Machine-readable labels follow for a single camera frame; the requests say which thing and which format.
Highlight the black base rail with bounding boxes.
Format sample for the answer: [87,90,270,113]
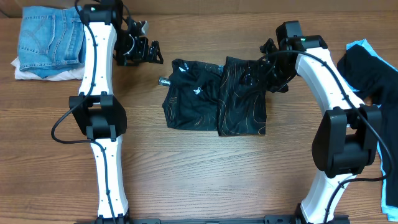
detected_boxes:
[78,215,301,224]

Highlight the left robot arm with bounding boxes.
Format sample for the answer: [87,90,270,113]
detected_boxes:
[69,1,164,223]

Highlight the folded blue jeans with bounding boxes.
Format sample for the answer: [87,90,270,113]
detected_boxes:
[17,6,85,72]

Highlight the black printed cycling jersey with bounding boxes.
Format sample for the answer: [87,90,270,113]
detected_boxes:
[158,57,267,136]

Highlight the folded white cloth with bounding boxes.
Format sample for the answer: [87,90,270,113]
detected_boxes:
[11,57,85,82]

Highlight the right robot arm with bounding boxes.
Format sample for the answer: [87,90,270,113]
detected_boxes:
[239,21,382,223]

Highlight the black and light-blue garment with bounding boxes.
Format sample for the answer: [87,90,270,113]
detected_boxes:
[337,39,397,222]

